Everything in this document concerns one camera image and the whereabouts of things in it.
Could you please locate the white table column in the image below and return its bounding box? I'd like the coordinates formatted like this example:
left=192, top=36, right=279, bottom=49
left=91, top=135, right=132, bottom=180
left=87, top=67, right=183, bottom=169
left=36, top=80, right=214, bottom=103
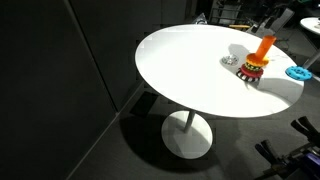
left=183, top=109, right=197, bottom=134

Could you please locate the white round table base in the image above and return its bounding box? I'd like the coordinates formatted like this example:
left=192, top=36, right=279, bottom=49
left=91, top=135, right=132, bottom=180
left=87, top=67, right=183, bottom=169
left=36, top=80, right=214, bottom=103
left=161, top=110, right=214, bottom=160

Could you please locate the yellow bar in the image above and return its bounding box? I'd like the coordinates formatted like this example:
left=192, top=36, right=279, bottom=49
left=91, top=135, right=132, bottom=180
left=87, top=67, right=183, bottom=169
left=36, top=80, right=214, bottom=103
left=228, top=23, right=251, bottom=30

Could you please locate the black spring clamp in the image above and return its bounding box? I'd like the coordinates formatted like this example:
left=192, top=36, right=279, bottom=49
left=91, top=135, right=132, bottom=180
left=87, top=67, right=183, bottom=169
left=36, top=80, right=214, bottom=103
left=290, top=115, right=320, bottom=148
left=254, top=139, right=288, bottom=166

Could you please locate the grey table leg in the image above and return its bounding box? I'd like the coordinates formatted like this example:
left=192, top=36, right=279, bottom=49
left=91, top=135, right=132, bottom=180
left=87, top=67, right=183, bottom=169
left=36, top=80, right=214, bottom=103
left=301, top=49, right=320, bottom=71

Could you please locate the small white round table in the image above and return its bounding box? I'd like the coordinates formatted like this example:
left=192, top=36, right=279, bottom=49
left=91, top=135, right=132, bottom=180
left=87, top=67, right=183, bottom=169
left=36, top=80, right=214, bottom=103
left=299, top=16, right=320, bottom=36

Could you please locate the white triangular bracket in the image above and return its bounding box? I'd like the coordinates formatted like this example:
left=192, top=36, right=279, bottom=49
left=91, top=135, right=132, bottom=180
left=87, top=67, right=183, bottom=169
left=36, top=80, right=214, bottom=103
left=191, top=12, right=208, bottom=25

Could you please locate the black white striped ring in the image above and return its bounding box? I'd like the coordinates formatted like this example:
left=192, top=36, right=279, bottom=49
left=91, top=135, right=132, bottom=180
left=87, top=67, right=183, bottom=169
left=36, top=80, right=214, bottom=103
left=235, top=67, right=263, bottom=83

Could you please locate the red ring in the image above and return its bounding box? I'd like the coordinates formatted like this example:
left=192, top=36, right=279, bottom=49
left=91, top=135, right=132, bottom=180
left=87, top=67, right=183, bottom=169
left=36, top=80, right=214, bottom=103
left=239, top=64, right=265, bottom=79

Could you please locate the black yellow dotted ring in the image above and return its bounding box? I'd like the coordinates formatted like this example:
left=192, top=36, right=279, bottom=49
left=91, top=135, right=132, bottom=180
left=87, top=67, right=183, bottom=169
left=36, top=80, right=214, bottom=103
left=244, top=61, right=264, bottom=72

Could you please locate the metal cart frame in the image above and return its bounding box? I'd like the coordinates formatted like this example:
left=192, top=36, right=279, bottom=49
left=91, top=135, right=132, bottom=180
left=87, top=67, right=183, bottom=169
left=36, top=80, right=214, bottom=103
left=209, top=0, right=244, bottom=26

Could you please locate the orange stand post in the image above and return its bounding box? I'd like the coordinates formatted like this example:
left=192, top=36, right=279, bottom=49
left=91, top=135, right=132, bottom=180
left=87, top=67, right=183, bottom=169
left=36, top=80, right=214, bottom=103
left=254, top=34, right=278, bottom=59

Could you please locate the blue ring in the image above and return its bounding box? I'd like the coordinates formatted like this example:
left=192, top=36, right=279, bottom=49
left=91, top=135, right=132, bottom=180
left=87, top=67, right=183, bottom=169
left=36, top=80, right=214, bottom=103
left=284, top=65, right=314, bottom=82

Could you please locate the purple handled clamp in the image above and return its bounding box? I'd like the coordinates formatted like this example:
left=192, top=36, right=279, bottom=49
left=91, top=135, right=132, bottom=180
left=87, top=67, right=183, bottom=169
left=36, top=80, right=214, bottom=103
left=299, top=151, right=320, bottom=174

